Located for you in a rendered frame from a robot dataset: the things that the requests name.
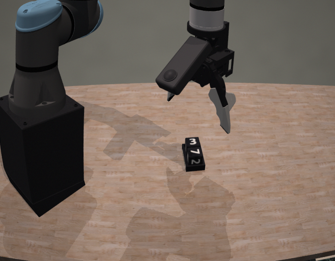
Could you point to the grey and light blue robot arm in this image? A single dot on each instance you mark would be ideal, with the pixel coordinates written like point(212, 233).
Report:
point(42, 26)

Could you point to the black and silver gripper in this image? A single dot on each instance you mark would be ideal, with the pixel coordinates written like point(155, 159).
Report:
point(214, 68)

